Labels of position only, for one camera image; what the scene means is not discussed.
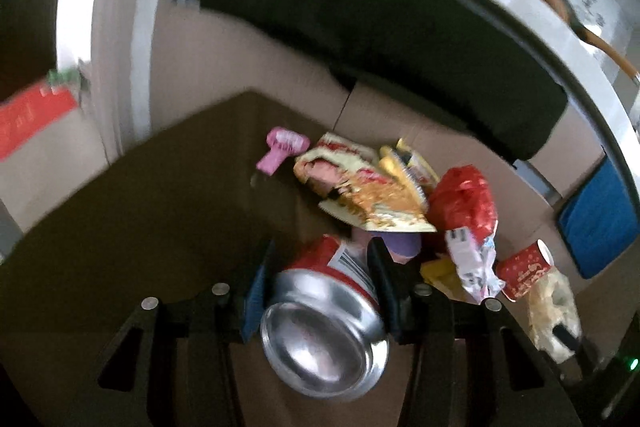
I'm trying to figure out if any pink candy wrapper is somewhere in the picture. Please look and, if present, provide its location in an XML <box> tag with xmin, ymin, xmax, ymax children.
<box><xmin>256</xmin><ymin>127</ymin><xmax>310</xmax><ymax>176</ymax></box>

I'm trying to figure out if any yellow instant noodle packet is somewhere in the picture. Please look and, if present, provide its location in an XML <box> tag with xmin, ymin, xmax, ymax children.
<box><xmin>294</xmin><ymin>132</ymin><xmax>436</xmax><ymax>233</ymax></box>

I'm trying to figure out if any white blue plastic bag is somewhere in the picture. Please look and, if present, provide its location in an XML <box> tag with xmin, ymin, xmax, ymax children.
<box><xmin>445</xmin><ymin>222</ymin><xmax>506</xmax><ymax>303</ymax></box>

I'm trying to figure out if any red soda can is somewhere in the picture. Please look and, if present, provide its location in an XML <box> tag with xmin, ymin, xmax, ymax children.
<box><xmin>260</xmin><ymin>235</ymin><xmax>390</xmax><ymax>401</ymax></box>

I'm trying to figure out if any red plastic bag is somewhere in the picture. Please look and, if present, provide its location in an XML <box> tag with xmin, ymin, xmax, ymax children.
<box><xmin>426</xmin><ymin>165</ymin><xmax>498</xmax><ymax>245</ymax></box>

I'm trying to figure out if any blue hanging cloth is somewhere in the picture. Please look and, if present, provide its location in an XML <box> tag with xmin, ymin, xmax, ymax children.
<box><xmin>556</xmin><ymin>157</ymin><xmax>639</xmax><ymax>280</ymax></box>

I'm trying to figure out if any red paper cup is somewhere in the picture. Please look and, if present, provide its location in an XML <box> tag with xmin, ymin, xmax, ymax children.
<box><xmin>496</xmin><ymin>239</ymin><xmax>554</xmax><ymax>303</ymax></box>

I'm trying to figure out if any purple pink wrapper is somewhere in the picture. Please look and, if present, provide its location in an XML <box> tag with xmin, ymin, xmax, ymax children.
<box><xmin>352</xmin><ymin>228</ymin><xmax>422</xmax><ymax>265</ymax></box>

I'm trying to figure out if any red box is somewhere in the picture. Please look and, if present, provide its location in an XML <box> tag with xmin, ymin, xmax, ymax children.
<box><xmin>0</xmin><ymin>67</ymin><xmax>85</xmax><ymax>160</ymax></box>

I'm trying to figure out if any frying pan wooden handle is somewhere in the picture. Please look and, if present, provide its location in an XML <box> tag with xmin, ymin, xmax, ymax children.
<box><xmin>542</xmin><ymin>0</ymin><xmax>639</xmax><ymax>87</ymax></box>

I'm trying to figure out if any yellow snack wrapper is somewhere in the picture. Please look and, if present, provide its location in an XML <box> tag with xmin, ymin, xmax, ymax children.
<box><xmin>378</xmin><ymin>139</ymin><xmax>440</xmax><ymax>195</ymax></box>

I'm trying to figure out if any black hanging cloth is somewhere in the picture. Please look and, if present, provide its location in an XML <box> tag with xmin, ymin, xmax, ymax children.
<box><xmin>198</xmin><ymin>0</ymin><xmax>568</xmax><ymax>161</ymax></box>

